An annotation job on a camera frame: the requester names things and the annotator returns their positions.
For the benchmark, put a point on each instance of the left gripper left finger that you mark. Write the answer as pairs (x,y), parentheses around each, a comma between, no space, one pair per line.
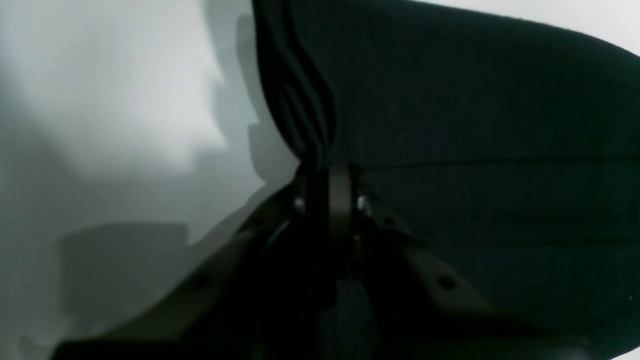
(220,310)

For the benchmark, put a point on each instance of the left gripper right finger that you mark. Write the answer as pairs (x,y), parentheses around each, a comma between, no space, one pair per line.
(423,308)

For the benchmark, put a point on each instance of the black T-shirt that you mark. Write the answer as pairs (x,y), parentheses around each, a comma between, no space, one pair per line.
(509,147)

